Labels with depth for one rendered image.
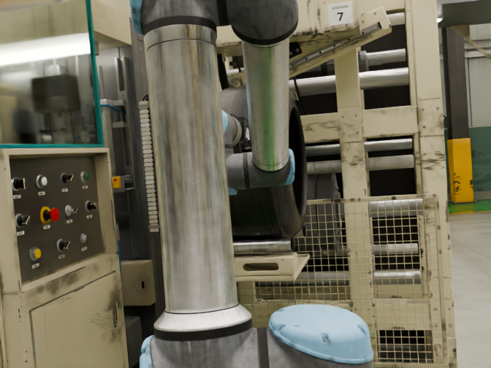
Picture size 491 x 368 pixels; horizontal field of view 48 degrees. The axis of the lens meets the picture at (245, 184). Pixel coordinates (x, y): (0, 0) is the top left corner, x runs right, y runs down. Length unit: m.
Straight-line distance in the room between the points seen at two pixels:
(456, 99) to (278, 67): 9.96
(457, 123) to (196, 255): 10.20
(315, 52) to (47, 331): 1.42
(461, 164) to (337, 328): 10.13
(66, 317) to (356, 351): 1.07
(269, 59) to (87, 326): 1.11
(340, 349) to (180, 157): 0.35
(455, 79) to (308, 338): 10.26
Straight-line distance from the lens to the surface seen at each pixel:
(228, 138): 1.36
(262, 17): 0.90
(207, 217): 0.81
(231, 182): 1.34
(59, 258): 1.76
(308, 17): 2.17
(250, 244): 1.84
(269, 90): 1.05
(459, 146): 10.88
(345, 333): 0.81
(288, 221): 1.80
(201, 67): 0.84
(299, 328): 0.81
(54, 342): 1.67
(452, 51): 11.00
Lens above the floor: 1.20
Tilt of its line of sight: 3 degrees down
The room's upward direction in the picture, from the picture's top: 4 degrees counter-clockwise
